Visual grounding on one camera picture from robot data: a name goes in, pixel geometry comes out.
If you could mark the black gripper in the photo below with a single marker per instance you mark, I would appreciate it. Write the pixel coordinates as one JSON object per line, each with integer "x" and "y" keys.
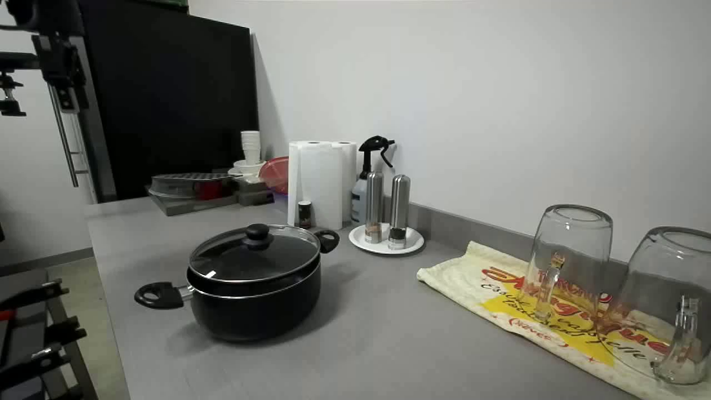
{"x": 52, "y": 23}

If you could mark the glass lid with black knob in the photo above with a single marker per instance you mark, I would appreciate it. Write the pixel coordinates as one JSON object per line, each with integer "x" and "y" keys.
{"x": 223, "y": 258}

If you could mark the grey tray with dishes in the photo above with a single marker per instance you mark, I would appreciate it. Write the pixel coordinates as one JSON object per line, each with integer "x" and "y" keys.
{"x": 185, "y": 190}

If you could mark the stack of white cups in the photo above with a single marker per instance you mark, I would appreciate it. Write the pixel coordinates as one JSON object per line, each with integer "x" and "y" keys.
{"x": 248, "y": 148}

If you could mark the white paper towel roll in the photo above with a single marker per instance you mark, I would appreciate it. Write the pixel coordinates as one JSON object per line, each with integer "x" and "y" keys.
{"x": 322, "y": 181}

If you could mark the small dark spice jar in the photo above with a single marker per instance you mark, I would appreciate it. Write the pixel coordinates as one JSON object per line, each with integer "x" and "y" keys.
{"x": 305, "y": 214}

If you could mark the spray bottle with black trigger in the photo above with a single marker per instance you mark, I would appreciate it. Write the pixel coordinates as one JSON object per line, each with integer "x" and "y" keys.
{"x": 373, "y": 144}

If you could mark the black cooking pot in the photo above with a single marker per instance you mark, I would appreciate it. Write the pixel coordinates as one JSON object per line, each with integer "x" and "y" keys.
{"x": 251, "y": 314}

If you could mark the steel spice grinder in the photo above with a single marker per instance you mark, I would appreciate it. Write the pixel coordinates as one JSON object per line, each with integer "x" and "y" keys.
{"x": 401, "y": 207}
{"x": 373, "y": 203}

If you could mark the white round saucer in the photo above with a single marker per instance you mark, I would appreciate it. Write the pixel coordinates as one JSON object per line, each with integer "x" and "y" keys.
{"x": 411, "y": 242}

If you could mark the cream printed dish towel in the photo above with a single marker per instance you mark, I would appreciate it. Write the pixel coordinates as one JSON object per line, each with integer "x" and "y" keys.
{"x": 473, "y": 284}

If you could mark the clear drinking glass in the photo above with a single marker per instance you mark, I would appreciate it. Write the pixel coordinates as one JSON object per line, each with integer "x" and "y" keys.
{"x": 666, "y": 273}
{"x": 569, "y": 252}

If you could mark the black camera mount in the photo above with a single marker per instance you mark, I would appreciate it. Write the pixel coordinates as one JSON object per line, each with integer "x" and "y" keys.
{"x": 8, "y": 81}

